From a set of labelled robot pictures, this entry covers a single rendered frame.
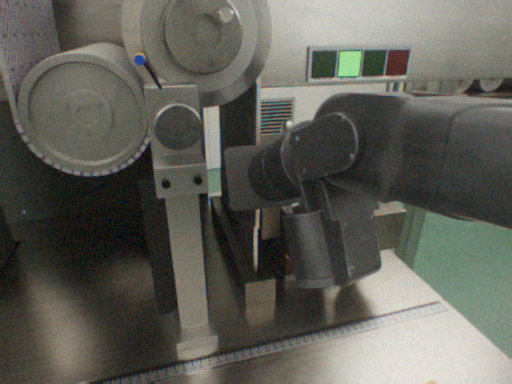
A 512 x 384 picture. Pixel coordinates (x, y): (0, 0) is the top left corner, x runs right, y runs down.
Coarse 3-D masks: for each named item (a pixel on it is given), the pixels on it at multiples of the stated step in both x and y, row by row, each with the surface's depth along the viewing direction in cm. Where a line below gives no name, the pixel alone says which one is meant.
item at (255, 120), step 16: (240, 96) 46; (256, 96) 39; (224, 112) 57; (240, 112) 47; (256, 112) 40; (224, 128) 59; (240, 128) 48; (256, 128) 40; (224, 144) 60; (240, 144) 49; (256, 144) 41; (256, 224) 46
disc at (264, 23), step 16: (128, 0) 31; (256, 0) 34; (128, 16) 32; (256, 16) 35; (128, 32) 32; (160, 32) 33; (128, 48) 33; (256, 48) 36; (256, 64) 37; (144, 80) 35; (160, 80) 35; (240, 80) 37; (208, 96) 37; (224, 96) 37
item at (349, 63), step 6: (342, 54) 73; (348, 54) 73; (354, 54) 74; (360, 54) 74; (342, 60) 73; (348, 60) 74; (354, 60) 74; (360, 60) 75; (342, 66) 74; (348, 66) 74; (354, 66) 75; (342, 72) 75; (348, 72) 75; (354, 72) 75
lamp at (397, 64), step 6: (390, 54) 76; (396, 54) 76; (402, 54) 77; (408, 54) 77; (390, 60) 76; (396, 60) 77; (402, 60) 77; (390, 66) 77; (396, 66) 77; (402, 66) 78; (390, 72) 78; (396, 72) 78; (402, 72) 79
